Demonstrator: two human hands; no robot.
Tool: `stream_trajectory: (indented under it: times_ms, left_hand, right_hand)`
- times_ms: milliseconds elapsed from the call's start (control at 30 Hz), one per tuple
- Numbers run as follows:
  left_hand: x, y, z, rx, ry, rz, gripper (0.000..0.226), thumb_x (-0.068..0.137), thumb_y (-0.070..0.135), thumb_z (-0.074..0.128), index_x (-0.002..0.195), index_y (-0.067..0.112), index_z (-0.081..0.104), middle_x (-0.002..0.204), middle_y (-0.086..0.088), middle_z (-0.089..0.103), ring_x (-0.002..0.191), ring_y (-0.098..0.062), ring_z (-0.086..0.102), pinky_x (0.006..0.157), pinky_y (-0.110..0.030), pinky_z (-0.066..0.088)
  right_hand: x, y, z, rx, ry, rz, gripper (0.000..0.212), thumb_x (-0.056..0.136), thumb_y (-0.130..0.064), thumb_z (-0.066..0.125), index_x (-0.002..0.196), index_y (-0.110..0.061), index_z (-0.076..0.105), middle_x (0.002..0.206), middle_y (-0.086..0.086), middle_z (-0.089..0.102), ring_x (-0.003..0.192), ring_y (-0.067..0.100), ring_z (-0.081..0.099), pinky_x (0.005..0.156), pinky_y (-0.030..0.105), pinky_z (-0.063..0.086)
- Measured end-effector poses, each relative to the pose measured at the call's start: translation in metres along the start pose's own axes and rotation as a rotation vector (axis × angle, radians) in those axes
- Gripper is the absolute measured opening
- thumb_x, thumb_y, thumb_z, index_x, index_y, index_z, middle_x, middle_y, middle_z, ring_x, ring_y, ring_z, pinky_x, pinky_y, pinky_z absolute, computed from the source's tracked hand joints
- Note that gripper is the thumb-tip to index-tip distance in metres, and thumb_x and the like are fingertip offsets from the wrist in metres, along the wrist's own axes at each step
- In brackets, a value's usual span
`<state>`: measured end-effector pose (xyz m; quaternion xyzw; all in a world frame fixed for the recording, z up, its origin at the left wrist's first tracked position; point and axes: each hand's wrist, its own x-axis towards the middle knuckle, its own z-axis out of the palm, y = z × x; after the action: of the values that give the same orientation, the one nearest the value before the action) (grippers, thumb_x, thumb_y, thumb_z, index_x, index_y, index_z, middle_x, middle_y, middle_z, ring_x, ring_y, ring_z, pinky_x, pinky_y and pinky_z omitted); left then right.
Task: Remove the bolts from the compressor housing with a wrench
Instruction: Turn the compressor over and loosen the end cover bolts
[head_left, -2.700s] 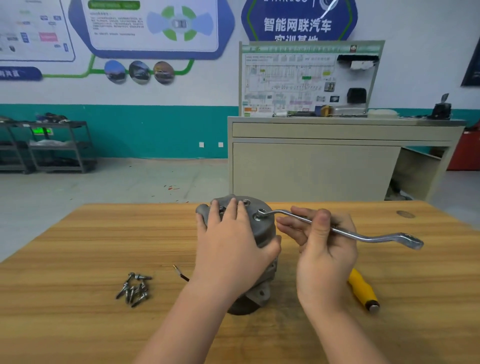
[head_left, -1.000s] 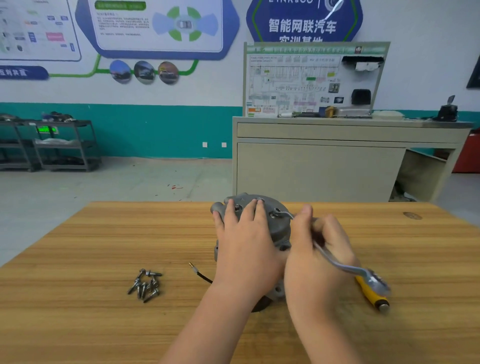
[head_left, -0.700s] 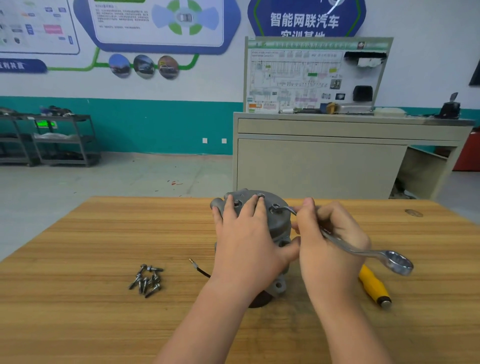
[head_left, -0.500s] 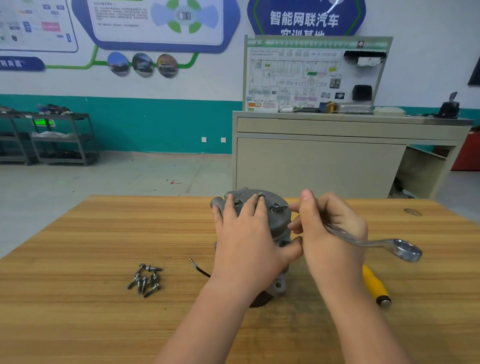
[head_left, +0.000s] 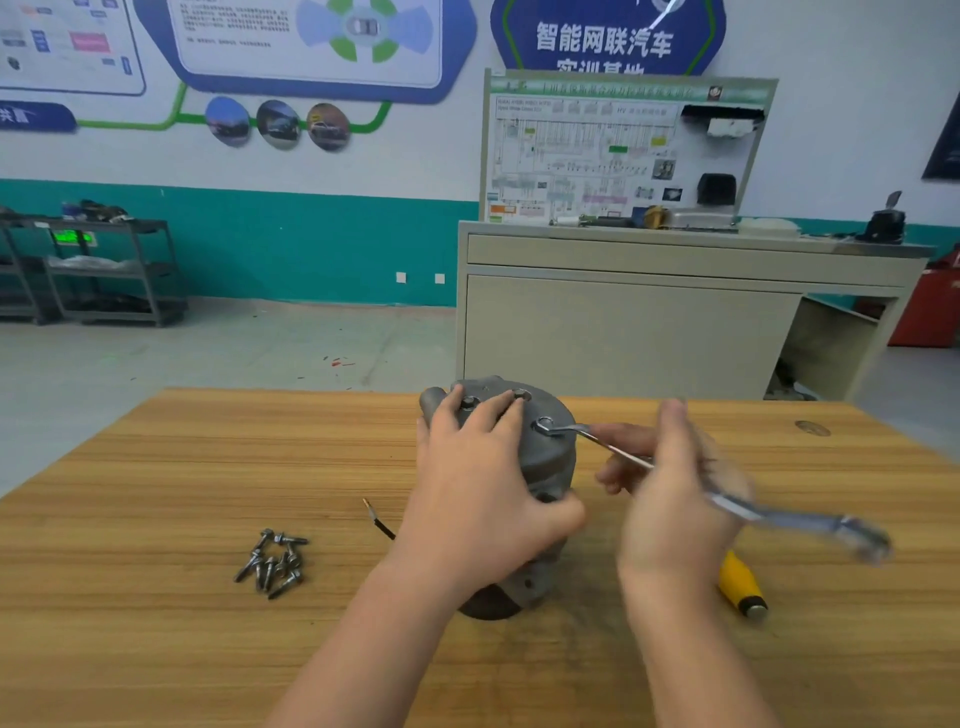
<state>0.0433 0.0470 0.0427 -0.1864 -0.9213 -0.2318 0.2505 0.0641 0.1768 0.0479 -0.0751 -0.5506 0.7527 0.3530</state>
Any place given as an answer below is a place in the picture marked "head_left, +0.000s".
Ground person's left hand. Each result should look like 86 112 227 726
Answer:
390 384 588 603

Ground person's right hand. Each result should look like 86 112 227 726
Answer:
585 399 756 597

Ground grey metal compressor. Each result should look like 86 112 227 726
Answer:
417 375 580 622

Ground silver combination wrench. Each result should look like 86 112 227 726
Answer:
531 417 894 566

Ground person's right forearm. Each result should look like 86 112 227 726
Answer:
618 566 783 728

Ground person's left forearm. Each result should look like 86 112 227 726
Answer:
266 555 483 728

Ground beige workbench cabinet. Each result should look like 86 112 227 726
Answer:
455 219 936 404

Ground pile of grey bolts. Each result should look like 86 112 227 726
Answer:
233 528 311 602

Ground white tray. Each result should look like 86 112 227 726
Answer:
738 216 805 238

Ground black box on board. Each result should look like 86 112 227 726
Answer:
696 173 738 208

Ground red cabinet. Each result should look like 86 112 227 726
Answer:
888 243 960 350

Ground wiring diagram training board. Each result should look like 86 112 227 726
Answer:
479 68 780 228

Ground black device with lever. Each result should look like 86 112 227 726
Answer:
857 190 908 246

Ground black metal shelf cart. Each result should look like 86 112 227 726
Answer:
41 216 189 329
0 210 60 326

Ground oval car photo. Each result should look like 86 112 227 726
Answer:
204 95 253 150
255 99 303 152

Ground clear plastic bag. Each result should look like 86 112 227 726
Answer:
43 254 127 273

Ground black parts on shelf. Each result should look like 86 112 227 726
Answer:
62 199 135 225

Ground blue framed car diagram panel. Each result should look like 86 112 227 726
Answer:
133 0 479 106

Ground black wire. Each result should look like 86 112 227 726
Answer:
362 498 397 542

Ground yellow handled screwdriver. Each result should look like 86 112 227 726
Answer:
717 550 771 623

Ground dark wall poster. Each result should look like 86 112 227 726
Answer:
921 96 960 182

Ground blue hexagonal wall sign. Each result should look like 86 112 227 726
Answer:
489 0 728 78

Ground white framed wall chart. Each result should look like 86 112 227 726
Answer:
0 0 148 98

